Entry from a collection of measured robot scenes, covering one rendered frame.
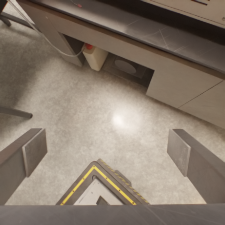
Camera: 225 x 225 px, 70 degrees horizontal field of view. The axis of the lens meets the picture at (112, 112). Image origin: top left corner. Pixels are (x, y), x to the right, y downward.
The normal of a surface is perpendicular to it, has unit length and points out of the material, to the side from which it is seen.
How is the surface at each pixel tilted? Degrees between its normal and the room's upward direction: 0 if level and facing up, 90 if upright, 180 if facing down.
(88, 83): 0
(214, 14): 90
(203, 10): 90
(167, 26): 0
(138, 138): 0
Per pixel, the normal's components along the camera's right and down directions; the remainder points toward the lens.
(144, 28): -0.11, -0.15
